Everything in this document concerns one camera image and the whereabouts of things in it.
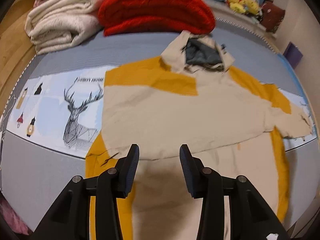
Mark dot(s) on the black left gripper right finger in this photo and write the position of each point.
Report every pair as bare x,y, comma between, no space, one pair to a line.
192,168

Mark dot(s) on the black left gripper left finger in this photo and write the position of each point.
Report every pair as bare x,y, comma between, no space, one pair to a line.
126,170

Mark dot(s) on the beige and mustard hooded jacket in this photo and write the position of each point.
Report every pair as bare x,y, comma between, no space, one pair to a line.
230,120

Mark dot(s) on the grey patterned bed sheet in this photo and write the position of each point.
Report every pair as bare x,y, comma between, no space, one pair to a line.
77,111

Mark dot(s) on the purple box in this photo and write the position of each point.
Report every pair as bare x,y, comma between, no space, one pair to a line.
293,55

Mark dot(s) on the cream folded fleece blanket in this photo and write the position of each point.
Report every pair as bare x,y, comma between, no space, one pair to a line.
61,24

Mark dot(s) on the red fuzzy folded blanket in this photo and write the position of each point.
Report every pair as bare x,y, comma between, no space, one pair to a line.
139,16

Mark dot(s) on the wooden headboard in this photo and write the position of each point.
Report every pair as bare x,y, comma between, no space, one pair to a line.
16,48

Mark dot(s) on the yellow plush toys pile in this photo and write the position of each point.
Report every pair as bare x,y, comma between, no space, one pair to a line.
246,7

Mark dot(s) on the dark red cushion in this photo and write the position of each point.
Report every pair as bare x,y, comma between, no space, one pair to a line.
272,17

